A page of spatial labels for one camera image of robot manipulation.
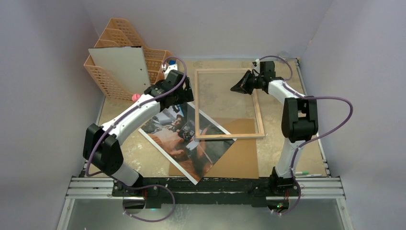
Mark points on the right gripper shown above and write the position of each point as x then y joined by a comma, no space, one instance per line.
251,82

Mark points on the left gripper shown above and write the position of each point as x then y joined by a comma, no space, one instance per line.
186,95

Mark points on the printed photo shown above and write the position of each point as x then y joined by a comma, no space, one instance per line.
173,133

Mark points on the white wooden picture frame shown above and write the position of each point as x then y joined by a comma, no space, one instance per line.
215,102

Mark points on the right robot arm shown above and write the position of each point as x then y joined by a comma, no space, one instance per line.
299,118

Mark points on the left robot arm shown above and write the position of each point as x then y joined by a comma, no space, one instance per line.
102,144

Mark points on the small clear jar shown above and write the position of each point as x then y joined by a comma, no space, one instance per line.
284,55

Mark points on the pink capped small bottle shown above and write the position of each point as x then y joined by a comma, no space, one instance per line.
135,97

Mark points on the white board in organizer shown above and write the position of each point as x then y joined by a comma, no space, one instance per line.
125,64

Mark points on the brown cardboard backing board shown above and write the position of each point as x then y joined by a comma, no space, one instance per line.
240,161

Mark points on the orange plastic desk organizer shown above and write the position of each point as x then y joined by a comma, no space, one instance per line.
119,32

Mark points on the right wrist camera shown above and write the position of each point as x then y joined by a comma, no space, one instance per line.
256,63

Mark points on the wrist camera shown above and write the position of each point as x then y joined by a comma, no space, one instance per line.
166,68
256,63

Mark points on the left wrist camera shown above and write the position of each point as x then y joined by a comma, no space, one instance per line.
166,68

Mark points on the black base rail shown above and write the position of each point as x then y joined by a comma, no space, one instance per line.
209,191

